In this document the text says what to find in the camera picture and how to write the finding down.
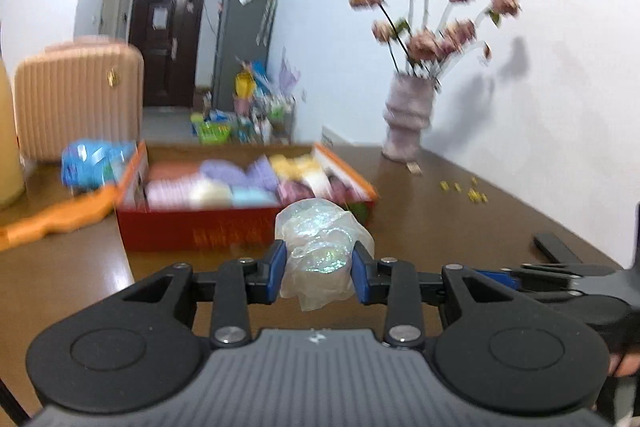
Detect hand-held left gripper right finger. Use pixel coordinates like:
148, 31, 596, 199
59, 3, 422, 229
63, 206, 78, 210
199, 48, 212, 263
351, 241, 538, 350

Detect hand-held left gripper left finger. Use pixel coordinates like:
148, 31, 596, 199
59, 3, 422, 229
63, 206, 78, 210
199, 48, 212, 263
122, 239, 287, 348

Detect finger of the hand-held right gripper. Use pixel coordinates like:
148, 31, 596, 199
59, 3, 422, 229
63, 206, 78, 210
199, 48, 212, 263
472, 268, 586, 293
533, 233, 583, 265

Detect iridescent plastic bag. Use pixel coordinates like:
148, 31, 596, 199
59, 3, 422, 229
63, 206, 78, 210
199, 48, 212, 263
274, 199, 376, 312

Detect blue tissue pack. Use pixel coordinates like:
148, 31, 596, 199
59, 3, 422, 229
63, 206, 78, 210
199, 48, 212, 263
231, 187, 278, 208

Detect orange cardboard box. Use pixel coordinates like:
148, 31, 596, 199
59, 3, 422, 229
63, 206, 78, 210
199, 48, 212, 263
115, 142, 379, 253

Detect white foam cylinder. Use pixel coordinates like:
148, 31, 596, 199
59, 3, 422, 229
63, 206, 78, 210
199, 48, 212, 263
190, 182, 233, 208

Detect yellow and white plush toy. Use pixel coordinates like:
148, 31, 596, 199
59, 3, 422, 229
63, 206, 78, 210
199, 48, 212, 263
270, 154, 331, 198

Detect purple towel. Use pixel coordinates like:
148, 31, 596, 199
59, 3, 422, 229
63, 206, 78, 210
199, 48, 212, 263
200, 157, 278, 192

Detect layered orange sponge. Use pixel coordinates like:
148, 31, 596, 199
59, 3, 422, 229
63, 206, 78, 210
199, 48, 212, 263
147, 162, 206, 182

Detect person's right hand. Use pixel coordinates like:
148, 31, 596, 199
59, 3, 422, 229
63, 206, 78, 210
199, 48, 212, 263
611, 347, 640, 378

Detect scattered yellow crumbs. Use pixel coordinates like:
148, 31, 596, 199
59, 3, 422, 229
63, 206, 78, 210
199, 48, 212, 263
439, 177, 488, 202

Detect pile of household clutter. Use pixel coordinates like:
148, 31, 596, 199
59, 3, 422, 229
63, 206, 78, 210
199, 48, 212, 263
190, 59, 301, 145

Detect grey ruffled vase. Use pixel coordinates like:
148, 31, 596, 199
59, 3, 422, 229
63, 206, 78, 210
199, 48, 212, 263
381, 72, 435, 162

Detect blue printed tissue packet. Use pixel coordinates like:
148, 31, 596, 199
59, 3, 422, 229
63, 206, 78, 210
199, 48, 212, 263
61, 138, 138, 195

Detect orange strip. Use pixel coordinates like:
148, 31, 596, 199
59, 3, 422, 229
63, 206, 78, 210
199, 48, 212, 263
0, 187, 121, 253

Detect grey refrigerator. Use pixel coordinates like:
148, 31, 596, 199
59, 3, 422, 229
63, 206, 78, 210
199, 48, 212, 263
212, 0, 277, 110

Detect bunch of dried roses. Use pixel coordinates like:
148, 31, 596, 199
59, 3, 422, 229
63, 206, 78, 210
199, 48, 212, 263
348, 0, 522, 80

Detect dark brown entrance door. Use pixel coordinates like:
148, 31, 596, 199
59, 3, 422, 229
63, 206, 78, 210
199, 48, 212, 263
129, 0, 207, 108

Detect hanging folded umbrellas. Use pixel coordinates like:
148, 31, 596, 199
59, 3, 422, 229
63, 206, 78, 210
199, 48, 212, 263
256, 0, 278, 48

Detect pink ribbed suitcase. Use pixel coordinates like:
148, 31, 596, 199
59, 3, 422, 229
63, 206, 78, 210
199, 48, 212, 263
14, 36, 145, 164

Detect yellow thermos jug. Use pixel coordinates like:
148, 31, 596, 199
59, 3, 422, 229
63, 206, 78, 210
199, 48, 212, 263
0, 57, 26, 210

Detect wooden interior door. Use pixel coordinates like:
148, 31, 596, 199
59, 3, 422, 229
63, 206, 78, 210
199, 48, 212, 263
100, 0, 124, 40

